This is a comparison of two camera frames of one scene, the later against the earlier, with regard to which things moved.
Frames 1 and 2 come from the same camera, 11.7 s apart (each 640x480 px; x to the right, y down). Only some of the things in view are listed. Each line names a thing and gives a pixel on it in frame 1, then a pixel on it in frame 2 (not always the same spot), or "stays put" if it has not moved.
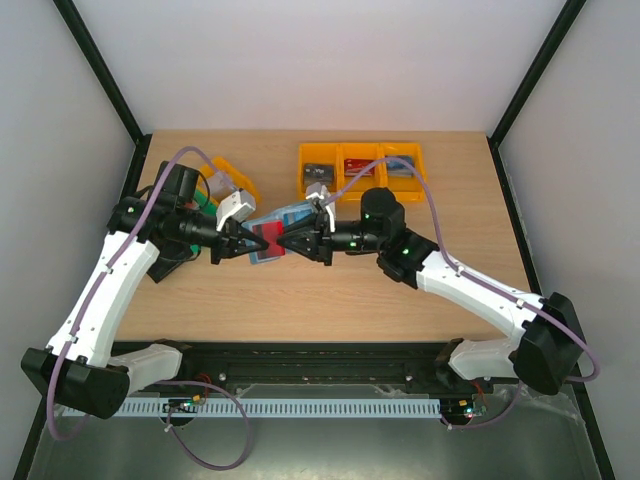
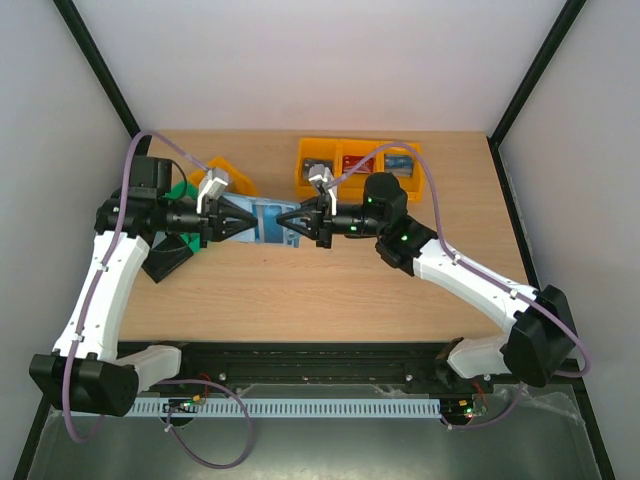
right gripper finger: (303, 240) -> (304, 219)
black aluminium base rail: (355, 368) stays put
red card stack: (353, 166) stays put
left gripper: (231, 242) -> (213, 224)
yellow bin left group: (222, 165) stays put
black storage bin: (171, 255) stays put
